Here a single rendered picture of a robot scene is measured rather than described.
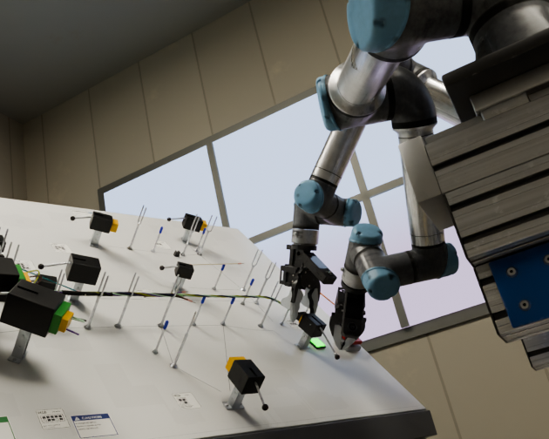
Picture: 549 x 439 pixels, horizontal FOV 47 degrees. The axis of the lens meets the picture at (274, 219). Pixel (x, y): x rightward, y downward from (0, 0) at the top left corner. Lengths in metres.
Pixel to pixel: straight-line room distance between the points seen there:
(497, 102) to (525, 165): 0.10
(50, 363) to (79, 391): 0.09
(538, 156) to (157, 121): 3.21
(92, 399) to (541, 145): 0.91
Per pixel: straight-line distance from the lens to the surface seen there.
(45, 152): 4.40
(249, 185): 3.34
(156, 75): 4.05
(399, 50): 0.99
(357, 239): 1.48
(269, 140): 3.38
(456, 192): 0.83
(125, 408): 1.31
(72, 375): 1.35
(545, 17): 0.93
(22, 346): 1.34
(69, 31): 3.96
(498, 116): 0.86
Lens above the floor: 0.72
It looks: 24 degrees up
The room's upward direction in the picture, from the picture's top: 13 degrees counter-clockwise
